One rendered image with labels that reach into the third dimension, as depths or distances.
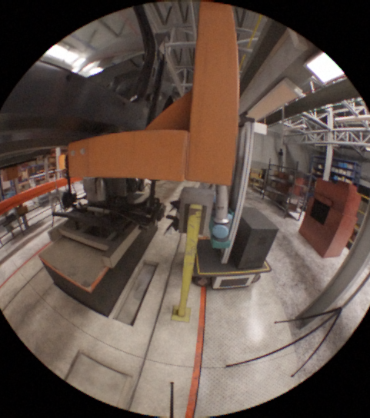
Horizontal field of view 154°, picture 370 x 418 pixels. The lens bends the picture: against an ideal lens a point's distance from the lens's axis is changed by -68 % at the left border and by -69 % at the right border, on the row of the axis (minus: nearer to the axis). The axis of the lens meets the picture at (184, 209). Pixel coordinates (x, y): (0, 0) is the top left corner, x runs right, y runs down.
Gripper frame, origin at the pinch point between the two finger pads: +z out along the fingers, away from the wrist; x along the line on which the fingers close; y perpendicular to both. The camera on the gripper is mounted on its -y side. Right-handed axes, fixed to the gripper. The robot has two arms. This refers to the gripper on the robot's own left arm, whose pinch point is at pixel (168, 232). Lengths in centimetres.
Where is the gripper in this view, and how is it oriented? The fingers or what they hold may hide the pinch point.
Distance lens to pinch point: 125.7
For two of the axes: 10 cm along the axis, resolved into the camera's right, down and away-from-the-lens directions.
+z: -4.5, 7.5, 4.9
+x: 5.1, -2.4, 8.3
